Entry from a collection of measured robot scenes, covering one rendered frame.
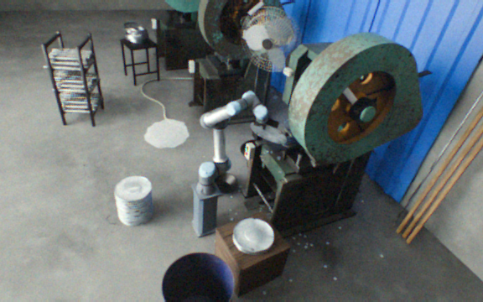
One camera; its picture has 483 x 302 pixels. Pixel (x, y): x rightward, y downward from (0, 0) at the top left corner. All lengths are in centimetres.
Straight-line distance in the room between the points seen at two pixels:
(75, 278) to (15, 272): 43
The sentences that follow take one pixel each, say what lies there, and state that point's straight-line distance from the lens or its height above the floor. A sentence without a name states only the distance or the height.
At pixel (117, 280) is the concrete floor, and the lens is 270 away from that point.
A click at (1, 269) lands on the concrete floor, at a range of 303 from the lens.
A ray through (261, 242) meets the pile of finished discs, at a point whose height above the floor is 39.
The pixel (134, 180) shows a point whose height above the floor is 30.
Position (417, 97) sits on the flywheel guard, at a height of 136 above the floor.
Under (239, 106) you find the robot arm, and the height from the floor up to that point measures 132.
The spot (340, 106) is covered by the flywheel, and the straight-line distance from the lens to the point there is 210.
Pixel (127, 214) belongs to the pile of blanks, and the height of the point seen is 14.
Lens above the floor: 226
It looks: 37 degrees down
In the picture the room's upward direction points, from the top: 7 degrees clockwise
